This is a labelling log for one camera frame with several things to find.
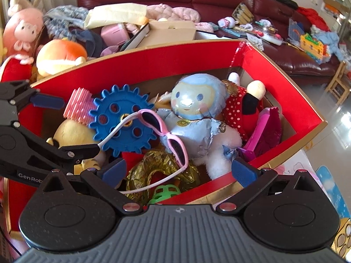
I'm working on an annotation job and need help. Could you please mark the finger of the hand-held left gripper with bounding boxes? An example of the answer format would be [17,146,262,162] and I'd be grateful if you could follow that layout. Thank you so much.
[0,79,65,110]
[53,143,100,171]

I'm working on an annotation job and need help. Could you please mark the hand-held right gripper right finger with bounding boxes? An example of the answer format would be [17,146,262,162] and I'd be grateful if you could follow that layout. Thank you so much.
[217,156,316,215]

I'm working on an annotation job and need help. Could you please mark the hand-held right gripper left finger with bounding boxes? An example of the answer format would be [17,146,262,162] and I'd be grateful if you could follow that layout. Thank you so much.
[38,158,143,215]

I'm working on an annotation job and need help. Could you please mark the pink block heart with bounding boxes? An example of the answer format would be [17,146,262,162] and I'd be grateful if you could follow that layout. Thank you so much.
[63,87,97,127]

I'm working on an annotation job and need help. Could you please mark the blue plastic gear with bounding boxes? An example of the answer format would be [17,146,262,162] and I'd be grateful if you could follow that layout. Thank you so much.
[89,84,158,158]

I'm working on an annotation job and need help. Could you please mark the green plastic basket toy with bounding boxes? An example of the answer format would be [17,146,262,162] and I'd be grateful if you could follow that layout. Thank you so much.
[148,185,182,205]

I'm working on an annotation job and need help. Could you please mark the pink sunglasses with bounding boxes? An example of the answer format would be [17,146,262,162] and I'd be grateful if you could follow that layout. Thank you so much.
[97,109,202,195]

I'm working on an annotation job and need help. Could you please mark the red cardboard box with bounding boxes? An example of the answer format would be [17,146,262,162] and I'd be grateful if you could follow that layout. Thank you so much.
[2,39,328,242]

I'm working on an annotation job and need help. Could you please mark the yellow plush toy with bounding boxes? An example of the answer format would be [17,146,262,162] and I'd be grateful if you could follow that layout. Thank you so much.
[46,119,107,176]

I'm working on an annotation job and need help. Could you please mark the red felt cloth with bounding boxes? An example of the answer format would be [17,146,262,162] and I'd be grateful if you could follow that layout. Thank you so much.
[120,150,145,165]

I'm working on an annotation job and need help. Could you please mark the white fluffy plush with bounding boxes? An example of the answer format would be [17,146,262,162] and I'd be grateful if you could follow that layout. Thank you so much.
[192,127,243,180]

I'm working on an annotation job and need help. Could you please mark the gold foil balloon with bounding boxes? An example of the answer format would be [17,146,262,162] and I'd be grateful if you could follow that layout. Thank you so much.
[126,150,202,201]

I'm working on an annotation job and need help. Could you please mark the red plush toy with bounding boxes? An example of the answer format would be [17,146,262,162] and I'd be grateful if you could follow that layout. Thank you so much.
[0,56,32,84]

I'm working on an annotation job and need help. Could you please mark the orange plush toy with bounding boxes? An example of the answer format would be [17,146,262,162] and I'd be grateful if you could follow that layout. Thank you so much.
[35,39,88,77]

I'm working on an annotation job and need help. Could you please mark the magenta plastic toy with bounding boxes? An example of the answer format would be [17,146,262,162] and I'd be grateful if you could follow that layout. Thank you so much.
[237,107,283,162]

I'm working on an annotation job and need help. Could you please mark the printed instruction sheet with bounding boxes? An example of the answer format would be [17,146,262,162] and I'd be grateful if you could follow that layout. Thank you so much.
[263,149,316,176]

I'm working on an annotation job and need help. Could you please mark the red polka dot plush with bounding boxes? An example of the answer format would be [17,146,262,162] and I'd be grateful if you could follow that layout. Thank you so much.
[222,72,268,140]

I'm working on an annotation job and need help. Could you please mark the denim clothes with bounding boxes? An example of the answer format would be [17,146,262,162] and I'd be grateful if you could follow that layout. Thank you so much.
[68,28,105,58]

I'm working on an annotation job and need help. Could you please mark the pink rabbit plush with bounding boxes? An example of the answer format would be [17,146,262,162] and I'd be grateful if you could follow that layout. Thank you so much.
[2,0,46,64]

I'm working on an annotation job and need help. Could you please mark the grey patterned cloth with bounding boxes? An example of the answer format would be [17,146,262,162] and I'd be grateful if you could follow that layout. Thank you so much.
[43,5,90,38]

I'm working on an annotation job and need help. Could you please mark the pink plastic box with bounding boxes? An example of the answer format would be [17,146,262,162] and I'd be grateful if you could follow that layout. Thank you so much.
[100,23,131,47]

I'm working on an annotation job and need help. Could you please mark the light blue bear balloon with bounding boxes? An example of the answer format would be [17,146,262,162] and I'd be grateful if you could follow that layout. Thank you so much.
[156,73,228,160]

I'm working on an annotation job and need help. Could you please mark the cream cloth bag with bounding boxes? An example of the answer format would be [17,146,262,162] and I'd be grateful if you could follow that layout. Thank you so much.
[83,2,149,29]

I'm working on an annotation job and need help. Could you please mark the gold box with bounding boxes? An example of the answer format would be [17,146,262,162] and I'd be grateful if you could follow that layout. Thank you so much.
[330,217,351,258]

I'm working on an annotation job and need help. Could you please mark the small wooden chair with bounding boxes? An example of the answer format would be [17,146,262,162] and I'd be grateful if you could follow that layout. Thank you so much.
[325,60,351,105]

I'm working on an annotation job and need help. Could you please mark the white toy tray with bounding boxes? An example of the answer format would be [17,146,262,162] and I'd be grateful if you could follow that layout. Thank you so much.
[246,19,283,46]

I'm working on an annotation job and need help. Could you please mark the brown cardboard box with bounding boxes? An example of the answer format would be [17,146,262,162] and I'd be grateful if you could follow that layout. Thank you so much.
[129,20,197,50]

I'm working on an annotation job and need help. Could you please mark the yellow toy building set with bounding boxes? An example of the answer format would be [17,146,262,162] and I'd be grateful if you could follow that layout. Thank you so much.
[299,32,328,64]

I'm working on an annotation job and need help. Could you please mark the small pink doll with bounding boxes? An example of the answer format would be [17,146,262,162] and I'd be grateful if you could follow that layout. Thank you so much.
[218,16,236,29]

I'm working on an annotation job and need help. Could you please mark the light blue clothes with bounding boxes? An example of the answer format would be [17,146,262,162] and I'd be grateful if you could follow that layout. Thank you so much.
[312,31,341,58]

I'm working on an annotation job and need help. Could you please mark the pink quilted jacket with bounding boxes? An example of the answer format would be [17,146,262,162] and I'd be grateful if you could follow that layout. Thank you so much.
[145,3,215,32]

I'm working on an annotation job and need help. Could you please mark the gold book set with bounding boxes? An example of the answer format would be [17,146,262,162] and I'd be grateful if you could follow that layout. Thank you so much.
[231,2,254,25]

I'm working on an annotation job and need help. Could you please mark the red clothes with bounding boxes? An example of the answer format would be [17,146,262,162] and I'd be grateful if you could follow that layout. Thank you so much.
[296,7,331,32]

